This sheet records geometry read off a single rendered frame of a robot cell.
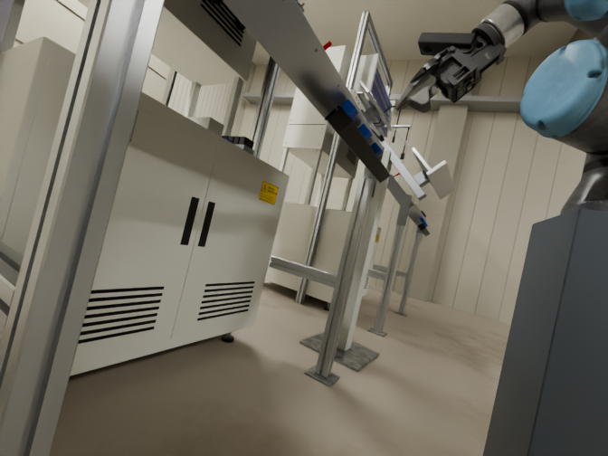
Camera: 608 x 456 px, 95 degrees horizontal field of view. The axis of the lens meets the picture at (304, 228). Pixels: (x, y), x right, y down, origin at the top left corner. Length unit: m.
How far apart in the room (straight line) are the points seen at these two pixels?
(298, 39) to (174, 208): 0.44
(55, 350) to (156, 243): 0.40
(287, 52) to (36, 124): 0.39
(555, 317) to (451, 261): 3.14
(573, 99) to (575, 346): 0.34
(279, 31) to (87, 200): 0.34
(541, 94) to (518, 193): 3.31
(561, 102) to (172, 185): 0.70
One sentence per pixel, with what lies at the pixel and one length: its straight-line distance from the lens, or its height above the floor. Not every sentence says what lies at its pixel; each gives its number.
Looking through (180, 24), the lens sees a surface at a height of 1.00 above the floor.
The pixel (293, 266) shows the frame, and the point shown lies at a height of 0.31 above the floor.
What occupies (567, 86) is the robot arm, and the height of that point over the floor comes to 0.70.
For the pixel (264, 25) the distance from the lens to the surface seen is 0.48.
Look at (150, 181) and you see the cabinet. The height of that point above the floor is 0.46.
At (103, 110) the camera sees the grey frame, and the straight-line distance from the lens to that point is 0.30.
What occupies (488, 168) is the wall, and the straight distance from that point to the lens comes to 3.88.
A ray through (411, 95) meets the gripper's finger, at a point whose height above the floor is 0.77.
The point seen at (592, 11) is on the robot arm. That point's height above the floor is 0.86.
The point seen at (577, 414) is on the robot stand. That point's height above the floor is 0.27.
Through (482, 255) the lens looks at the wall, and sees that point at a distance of 3.71.
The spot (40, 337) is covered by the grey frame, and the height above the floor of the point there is 0.29.
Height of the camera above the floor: 0.42
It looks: 1 degrees up
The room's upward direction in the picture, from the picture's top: 13 degrees clockwise
